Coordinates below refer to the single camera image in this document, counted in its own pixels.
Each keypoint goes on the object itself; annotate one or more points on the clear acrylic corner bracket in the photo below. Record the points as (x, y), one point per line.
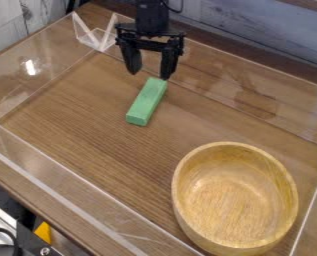
(99, 39)

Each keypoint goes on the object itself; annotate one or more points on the brown wooden bowl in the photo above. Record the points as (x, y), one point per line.
(234, 199)

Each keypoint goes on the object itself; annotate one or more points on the yellow black machine base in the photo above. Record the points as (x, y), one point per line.
(19, 241)

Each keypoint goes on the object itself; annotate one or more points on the green rectangular block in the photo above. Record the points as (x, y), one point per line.
(146, 101)

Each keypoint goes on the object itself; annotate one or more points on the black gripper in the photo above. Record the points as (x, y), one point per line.
(150, 33)

